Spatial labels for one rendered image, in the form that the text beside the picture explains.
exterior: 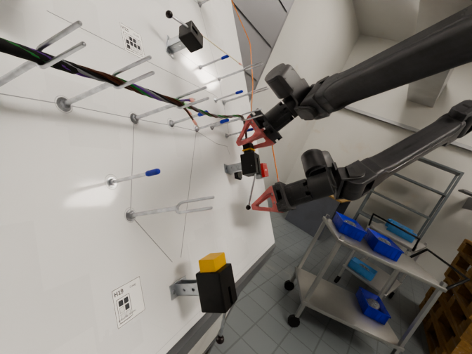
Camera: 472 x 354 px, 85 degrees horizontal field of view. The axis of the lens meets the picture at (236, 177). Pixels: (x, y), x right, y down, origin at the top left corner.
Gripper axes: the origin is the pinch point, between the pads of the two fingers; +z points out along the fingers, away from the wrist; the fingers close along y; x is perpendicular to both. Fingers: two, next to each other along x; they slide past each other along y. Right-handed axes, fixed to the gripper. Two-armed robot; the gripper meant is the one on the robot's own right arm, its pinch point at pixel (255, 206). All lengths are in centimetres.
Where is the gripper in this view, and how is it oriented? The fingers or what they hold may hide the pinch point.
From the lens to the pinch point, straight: 67.8
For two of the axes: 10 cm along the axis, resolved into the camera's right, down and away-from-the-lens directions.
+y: -4.2, -1.5, -9.0
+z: -8.8, 3.3, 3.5
